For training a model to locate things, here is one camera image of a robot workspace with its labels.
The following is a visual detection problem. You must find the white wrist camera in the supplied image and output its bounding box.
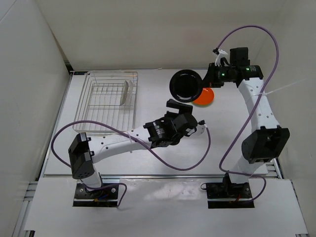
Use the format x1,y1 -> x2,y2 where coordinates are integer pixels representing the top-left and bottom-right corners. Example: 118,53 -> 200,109
213,48 -> 228,66
192,120 -> 207,136

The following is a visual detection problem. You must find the orange plate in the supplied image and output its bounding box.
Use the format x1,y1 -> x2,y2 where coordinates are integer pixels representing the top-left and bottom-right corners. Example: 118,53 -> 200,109
197,88 -> 215,100

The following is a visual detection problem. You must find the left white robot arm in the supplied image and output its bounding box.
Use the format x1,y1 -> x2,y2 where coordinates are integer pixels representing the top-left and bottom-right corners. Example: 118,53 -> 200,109
68,99 -> 199,198

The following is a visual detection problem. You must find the black plate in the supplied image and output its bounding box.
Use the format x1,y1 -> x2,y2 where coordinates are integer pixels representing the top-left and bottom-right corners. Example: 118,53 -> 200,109
169,69 -> 203,103

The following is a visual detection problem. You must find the green plate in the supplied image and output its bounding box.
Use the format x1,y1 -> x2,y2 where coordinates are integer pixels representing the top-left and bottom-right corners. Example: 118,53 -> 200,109
192,98 -> 213,107

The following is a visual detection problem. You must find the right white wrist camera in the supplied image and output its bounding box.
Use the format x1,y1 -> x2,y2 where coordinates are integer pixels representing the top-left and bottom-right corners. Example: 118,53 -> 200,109
213,48 -> 228,66

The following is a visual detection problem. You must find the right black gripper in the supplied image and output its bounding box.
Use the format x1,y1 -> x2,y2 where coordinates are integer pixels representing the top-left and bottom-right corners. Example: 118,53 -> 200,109
199,63 -> 235,88

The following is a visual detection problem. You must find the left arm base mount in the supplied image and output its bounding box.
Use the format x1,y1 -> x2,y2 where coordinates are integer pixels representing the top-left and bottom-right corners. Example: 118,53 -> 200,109
73,178 -> 119,208

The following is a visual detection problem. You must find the metal wire dish rack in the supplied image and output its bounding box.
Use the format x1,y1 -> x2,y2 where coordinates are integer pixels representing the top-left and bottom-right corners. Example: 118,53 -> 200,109
74,70 -> 138,131

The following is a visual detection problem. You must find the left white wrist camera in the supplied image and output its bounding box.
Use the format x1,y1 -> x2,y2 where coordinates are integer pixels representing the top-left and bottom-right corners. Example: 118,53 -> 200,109
192,120 -> 207,136

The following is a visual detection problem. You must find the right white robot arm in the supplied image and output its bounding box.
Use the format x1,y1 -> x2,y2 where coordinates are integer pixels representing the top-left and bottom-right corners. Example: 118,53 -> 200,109
203,47 -> 290,198

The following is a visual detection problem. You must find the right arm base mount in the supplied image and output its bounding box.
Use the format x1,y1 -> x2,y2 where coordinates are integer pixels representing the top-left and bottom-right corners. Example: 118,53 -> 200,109
200,182 -> 255,209

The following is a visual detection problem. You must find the grey plate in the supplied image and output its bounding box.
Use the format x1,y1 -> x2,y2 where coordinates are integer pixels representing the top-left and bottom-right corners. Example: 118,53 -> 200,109
119,80 -> 131,106

